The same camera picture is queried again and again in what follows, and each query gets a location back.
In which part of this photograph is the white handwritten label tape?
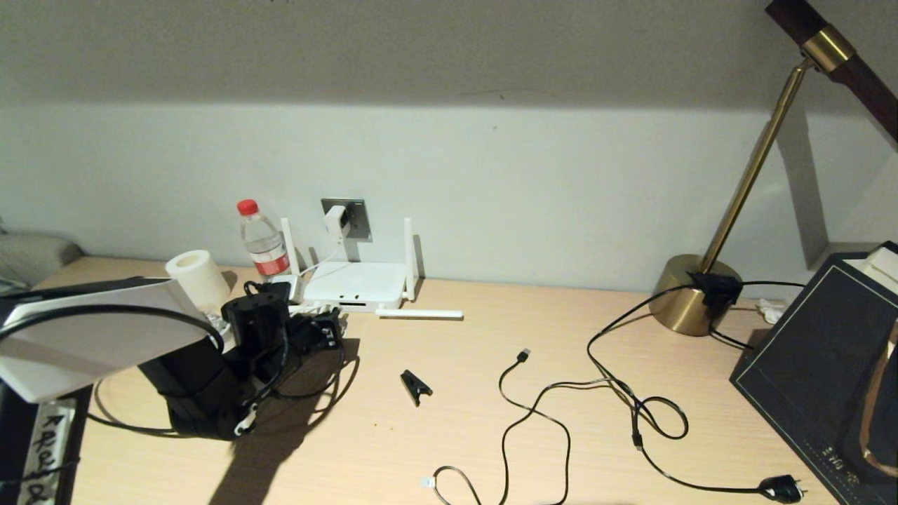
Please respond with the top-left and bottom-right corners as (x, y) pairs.
(18, 400), (76, 505)

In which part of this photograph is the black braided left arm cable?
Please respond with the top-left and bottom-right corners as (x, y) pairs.
(242, 330), (292, 415)

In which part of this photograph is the clear water bottle red cap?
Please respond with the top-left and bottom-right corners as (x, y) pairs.
(236, 199), (292, 281)

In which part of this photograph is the black lamp power cord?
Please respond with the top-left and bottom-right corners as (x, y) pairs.
(588, 272), (807, 504)

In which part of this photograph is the black USB cable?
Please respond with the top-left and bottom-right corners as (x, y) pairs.
(421, 347), (643, 505)

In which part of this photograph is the black ethernet cable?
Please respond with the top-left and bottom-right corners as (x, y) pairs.
(91, 309), (360, 436)

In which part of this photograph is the white box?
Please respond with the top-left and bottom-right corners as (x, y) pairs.
(845, 247), (898, 294)

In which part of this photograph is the small black clip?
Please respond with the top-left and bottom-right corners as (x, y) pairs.
(400, 369), (434, 407)

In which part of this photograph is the white router with antennas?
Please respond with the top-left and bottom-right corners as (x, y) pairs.
(281, 217), (464, 321)

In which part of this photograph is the grey cushion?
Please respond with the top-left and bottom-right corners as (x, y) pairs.
(0, 233), (83, 287)

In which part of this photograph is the white paper roll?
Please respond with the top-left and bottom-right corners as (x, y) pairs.
(165, 250), (231, 313)

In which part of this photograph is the brass desk lamp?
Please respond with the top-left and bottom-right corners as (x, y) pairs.
(650, 0), (898, 336)

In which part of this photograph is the grey wall socket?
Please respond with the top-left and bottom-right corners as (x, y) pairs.
(321, 198), (371, 241)

